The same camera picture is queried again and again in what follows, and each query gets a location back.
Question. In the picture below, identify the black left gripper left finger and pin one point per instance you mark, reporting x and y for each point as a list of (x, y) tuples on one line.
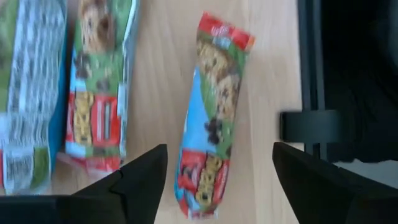
[(136, 186)]

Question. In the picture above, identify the red chocolate chip granola bar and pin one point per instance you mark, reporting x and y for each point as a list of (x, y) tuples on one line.
[(99, 93), (34, 93), (211, 124)]

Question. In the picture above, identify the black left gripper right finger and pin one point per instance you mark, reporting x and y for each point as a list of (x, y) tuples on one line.
[(326, 196)]

